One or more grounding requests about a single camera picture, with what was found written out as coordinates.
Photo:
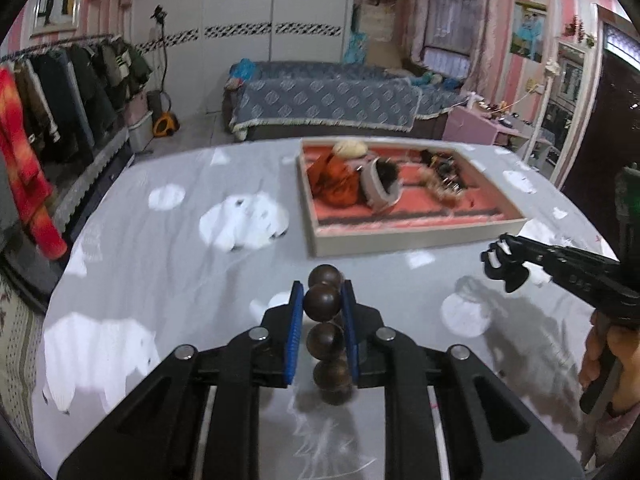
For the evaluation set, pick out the turquoise cloth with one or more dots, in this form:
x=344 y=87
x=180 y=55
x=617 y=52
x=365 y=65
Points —
x=356 y=47

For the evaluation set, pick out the blue bag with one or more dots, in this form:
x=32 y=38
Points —
x=246 y=69

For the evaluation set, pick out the garment steamer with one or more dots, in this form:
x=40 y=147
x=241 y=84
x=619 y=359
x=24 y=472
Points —
x=167 y=122

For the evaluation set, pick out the grey printed bedsheet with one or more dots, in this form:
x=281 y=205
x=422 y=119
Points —
x=175 y=260

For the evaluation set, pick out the person's right hand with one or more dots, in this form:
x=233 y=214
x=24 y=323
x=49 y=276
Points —
x=631 y=370

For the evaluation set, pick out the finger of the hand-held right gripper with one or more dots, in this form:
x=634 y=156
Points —
x=530 y=249

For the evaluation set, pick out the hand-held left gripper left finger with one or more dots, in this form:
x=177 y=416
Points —
x=292 y=340

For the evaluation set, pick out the lace trimmed cloth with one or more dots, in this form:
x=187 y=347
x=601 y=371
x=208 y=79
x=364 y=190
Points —
x=92 y=180

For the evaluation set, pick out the window with lace curtain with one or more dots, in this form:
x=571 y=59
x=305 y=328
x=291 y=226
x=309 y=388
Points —
x=450 y=25

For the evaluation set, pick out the pink curtain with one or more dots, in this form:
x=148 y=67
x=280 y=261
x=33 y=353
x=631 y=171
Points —
x=495 y=35

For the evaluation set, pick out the row of hanging clothes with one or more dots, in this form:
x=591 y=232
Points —
x=60 y=105

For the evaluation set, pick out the orange fabric scrunchie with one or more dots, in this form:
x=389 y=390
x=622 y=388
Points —
x=335 y=180

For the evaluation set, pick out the white framed mirror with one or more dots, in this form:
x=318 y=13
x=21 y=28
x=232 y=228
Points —
x=565 y=105

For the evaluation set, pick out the red artificial flowers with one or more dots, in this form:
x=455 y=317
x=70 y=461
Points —
x=580 y=30

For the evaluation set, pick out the jewelry tray with red lining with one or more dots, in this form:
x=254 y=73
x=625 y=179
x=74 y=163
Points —
x=400 y=245

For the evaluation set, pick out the white wardrobe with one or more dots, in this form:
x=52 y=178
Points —
x=240 y=35

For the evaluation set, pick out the black scrunchie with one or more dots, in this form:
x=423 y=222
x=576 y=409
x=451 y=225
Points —
x=445 y=162

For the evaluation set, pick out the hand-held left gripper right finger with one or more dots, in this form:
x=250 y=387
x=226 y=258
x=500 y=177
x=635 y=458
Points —
x=351 y=340

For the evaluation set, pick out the black hair claw clip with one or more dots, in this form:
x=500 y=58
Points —
x=512 y=280

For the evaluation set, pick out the wall poster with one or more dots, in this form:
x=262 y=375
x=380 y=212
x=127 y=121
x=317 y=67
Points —
x=529 y=30

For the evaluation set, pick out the patterned beige rug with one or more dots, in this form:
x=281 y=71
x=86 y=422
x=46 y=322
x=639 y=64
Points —
x=17 y=350

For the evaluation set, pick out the beige plush hair clip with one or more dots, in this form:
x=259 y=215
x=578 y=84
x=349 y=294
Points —
x=349 y=149

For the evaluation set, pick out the sofa with blue cover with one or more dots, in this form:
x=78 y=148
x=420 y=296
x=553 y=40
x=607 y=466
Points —
x=325 y=100

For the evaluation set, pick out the clothes rail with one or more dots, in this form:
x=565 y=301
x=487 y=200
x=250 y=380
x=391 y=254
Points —
x=55 y=47

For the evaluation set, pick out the cream scrunchie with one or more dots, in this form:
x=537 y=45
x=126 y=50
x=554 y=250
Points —
x=445 y=192

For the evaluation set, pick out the pink side table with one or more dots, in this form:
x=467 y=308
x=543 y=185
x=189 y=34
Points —
x=475 y=127

